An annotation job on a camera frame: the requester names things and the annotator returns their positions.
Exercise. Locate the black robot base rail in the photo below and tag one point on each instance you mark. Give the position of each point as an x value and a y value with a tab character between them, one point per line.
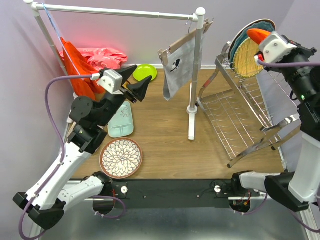
176	193

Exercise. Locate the large floral ceramic plate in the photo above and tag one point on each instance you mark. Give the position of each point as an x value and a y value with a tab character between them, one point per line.
236	37

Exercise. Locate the metal dish rack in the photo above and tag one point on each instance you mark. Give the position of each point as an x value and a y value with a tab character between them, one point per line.
239	114

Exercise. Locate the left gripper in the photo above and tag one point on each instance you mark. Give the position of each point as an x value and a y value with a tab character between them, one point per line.
139	90

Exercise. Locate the beige clip hanger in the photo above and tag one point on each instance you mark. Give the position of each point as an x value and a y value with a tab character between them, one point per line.
163	54

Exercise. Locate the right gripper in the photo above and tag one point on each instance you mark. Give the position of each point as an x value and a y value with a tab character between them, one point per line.
307	51

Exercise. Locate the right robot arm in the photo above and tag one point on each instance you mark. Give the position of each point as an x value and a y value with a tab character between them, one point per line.
300	187

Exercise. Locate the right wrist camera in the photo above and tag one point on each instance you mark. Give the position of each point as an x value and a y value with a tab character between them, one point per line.
273	49

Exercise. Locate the orange plastic plate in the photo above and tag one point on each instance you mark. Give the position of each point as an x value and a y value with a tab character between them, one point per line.
257	35

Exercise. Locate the pink plastic bag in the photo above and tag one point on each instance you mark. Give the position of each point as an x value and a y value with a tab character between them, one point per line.
98	58

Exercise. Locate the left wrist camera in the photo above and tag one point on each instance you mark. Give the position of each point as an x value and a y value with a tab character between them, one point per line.
110	80

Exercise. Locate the light blue divided tray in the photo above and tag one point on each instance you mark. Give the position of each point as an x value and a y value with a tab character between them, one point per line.
121	124

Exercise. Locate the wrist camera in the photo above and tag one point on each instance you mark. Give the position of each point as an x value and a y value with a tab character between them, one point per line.
110	80
273	49

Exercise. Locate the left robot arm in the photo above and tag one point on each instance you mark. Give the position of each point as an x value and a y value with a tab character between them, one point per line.
47	201

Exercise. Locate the woven bamboo plate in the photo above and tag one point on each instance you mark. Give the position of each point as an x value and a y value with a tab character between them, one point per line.
244	63

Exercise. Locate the white clothes rack frame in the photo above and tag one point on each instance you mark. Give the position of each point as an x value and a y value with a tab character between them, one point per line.
198	17

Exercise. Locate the teal scalloped plate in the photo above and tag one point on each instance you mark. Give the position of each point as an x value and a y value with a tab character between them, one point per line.
237	46

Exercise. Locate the dark yellow patterned plate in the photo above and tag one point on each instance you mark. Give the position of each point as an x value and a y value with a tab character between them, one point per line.
127	86

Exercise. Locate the grey panda towel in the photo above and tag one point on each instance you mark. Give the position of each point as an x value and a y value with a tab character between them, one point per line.
179	69

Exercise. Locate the lime green plate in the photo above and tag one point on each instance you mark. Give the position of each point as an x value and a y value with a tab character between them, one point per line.
143	71

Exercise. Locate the orange garment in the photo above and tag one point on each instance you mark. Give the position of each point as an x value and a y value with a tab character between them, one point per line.
76	64

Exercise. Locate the brown rim floral plate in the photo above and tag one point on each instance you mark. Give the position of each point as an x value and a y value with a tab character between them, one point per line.
121	158

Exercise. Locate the blue wire hanger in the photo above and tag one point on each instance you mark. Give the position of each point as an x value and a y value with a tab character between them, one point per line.
58	33

